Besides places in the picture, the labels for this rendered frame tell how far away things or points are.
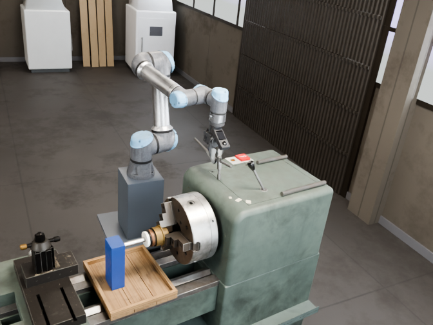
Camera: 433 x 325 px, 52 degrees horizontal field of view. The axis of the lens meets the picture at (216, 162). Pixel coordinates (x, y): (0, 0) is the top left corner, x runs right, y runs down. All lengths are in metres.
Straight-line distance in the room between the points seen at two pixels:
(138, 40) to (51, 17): 1.42
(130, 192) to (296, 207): 0.87
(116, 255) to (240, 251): 0.54
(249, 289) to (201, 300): 0.24
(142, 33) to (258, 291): 6.28
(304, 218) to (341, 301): 1.46
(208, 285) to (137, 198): 0.63
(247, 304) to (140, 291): 0.56
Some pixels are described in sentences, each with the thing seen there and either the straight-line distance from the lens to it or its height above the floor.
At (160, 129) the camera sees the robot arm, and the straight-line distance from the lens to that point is 2.39.
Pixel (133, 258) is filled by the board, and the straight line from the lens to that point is 2.19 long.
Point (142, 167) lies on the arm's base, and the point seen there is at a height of 1.17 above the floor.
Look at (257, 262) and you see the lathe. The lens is 2.13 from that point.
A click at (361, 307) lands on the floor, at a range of 3.56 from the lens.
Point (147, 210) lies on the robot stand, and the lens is 2.47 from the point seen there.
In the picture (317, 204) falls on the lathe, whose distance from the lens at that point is 2.20.
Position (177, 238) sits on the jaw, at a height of 1.10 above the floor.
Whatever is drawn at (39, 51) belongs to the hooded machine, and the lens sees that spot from 8.15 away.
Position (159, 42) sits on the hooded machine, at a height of 0.62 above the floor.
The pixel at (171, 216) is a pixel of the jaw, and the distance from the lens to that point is 2.02.
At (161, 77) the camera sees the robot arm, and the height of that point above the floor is 1.68.
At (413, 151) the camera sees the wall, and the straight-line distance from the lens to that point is 4.23.
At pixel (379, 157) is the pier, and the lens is 4.29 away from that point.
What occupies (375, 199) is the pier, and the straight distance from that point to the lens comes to 4.40.
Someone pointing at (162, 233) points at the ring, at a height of 1.11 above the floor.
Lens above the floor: 2.26
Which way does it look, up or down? 26 degrees down
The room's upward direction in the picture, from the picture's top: 6 degrees clockwise
